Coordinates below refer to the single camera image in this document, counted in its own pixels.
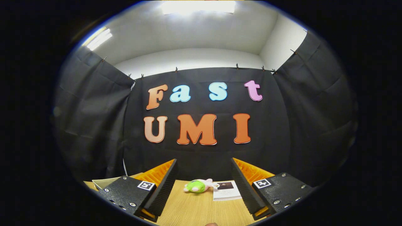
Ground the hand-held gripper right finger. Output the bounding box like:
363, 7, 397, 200
231, 158, 316, 222

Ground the black backdrop cloth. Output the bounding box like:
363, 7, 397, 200
53, 30, 359, 186

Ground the green and pink plush toy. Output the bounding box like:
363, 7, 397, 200
183, 178, 220, 194

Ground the wide ceiling light panel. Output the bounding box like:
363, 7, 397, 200
161, 0, 236, 15

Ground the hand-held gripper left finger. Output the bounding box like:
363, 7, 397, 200
97, 159, 178, 223

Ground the narrow ceiling light strip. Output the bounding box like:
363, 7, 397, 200
82, 27, 113, 51

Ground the grey fabric storage box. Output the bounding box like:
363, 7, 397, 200
91, 172, 144, 191

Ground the white book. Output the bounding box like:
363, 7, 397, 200
213, 180, 242, 202

